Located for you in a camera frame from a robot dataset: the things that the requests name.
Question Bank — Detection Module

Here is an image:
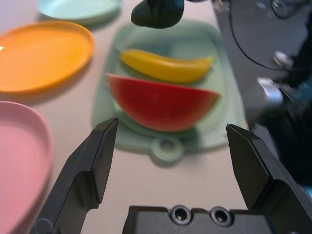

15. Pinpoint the dark green toy avocado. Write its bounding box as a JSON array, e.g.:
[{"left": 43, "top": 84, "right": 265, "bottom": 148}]
[{"left": 131, "top": 0, "right": 185, "bottom": 29}]

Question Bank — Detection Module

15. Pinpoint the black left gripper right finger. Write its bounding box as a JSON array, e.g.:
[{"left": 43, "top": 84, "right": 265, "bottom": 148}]
[{"left": 226, "top": 123, "right": 312, "bottom": 234}]

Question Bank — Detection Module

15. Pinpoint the mint green round plate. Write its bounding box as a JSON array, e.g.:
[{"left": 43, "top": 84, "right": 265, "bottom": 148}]
[{"left": 38, "top": 0, "right": 124, "bottom": 25}]

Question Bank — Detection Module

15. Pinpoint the pink round plate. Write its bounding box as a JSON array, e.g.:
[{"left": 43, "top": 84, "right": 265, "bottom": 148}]
[{"left": 0, "top": 101, "right": 54, "bottom": 234}]

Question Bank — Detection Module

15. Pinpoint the toy watermelon slice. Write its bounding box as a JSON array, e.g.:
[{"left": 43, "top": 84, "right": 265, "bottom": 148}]
[{"left": 106, "top": 73, "right": 221, "bottom": 133}]

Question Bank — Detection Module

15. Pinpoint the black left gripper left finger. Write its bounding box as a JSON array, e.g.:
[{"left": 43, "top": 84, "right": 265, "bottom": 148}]
[{"left": 29, "top": 117, "right": 119, "bottom": 234}]

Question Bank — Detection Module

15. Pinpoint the yellow round plate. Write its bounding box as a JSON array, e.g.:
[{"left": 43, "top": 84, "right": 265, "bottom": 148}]
[{"left": 0, "top": 20, "right": 95, "bottom": 94}]

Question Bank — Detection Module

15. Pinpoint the yellow toy banana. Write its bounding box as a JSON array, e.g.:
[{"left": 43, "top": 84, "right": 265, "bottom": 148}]
[{"left": 120, "top": 48, "right": 217, "bottom": 83}]

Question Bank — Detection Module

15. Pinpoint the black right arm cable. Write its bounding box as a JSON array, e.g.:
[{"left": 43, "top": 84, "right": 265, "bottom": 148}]
[{"left": 229, "top": 9, "right": 291, "bottom": 71}]

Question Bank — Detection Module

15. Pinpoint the green silicone placemat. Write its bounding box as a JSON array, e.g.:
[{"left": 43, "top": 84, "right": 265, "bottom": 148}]
[{"left": 92, "top": 19, "right": 244, "bottom": 167}]

